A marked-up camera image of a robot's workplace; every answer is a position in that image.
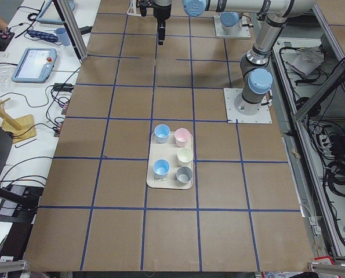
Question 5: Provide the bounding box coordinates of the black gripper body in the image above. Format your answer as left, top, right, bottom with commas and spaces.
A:
152, 0, 172, 21

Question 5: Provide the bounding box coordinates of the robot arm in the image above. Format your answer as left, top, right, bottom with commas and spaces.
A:
220, 12, 244, 31
182, 0, 316, 115

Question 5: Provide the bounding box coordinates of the blue cup on desk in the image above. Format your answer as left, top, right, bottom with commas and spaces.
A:
55, 27, 71, 46

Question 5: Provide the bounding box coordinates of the light blue cup rear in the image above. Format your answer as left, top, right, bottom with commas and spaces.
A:
154, 124, 170, 144

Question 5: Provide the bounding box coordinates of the light blue cup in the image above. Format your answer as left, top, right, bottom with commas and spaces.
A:
153, 159, 170, 179
154, 124, 170, 144

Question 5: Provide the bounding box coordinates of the pink cup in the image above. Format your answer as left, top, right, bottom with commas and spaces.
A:
175, 128, 191, 147

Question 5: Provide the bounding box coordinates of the cream cup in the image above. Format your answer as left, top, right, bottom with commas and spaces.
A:
177, 148, 194, 166

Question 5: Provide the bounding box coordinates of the light blue cup front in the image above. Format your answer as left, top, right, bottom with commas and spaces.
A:
153, 159, 170, 179

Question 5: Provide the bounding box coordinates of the grey cup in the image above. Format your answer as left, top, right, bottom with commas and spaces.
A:
176, 166, 193, 185

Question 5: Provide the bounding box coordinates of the blue teach pendant far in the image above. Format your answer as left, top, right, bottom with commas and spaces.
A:
36, 1, 63, 25

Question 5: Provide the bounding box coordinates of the blue teach pendant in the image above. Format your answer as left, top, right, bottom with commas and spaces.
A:
36, 1, 63, 25
11, 48, 57, 83

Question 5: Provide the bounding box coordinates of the blue power strip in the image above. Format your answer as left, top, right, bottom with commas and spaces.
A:
27, 30, 59, 43

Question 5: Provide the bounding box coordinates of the blue teach pendant near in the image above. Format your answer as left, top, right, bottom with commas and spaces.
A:
11, 48, 57, 83

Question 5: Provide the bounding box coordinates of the beige serving tray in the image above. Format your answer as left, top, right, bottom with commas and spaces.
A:
146, 132, 194, 190

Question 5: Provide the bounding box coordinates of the wooden stand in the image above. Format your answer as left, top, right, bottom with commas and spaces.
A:
0, 98, 37, 144

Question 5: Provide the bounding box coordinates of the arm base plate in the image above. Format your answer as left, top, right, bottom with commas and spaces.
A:
223, 88, 272, 125
213, 15, 251, 39

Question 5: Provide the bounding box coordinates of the aluminium frame post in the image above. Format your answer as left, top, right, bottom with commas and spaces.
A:
53, 0, 88, 61

